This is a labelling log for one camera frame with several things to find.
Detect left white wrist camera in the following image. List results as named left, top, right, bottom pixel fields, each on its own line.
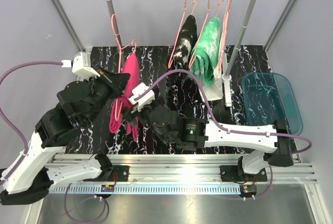
left=61, top=51, right=100, bottom=80

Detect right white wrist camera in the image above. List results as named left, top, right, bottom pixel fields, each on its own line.
left=129, top=83, right=155, bottom=112

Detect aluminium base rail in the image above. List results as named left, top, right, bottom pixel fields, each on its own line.
left=44, top=153, right=319, bottom=185

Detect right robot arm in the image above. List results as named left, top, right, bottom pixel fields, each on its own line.
left=123, top=99, right=294, bottom=184

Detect green tie-dye trousers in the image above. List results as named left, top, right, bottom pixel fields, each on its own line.
left=189, top=17, right=221, bottom=85

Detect purple floor cable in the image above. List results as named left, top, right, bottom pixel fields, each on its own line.
left=63, top=182, right=111, bottom=222

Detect white slotted cable duct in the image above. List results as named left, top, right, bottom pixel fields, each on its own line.
left=51, top=183, right=240, bottom=195

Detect right aluminium corner post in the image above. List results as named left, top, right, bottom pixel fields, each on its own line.
left=264, top=0, right=297, bottom=51

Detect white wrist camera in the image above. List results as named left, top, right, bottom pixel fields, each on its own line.
left=129, top=83, right=155, bottom=112
left=61, top=51, right=100, bottom=80

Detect blue plastic basket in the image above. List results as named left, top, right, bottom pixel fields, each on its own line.
left=241, top=72, right=303, bottom=136

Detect pink trousers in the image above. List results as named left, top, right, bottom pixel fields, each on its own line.
left=109, top=54, right=140, bottom=134

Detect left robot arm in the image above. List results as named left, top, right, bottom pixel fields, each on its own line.
left=1, top=68, right=131, bottom=205

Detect black white tie-dye trousers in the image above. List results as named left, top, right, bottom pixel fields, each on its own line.
left=168, top=15, right=198, bottom=71

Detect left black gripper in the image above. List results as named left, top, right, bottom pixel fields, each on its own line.
left=83, top=66, right=131, bottom=127

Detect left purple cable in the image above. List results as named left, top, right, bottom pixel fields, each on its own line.
left=0, top=60, right=65, bottom=183

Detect aluminium corner post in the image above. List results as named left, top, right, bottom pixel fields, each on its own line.
left=264, top=0, right=297, bottom=51
left=50, top=0, right=86, bottom=51

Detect left aluminium corner post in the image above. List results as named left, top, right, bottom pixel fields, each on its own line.
left=50, top=0, right=86, bottom=51

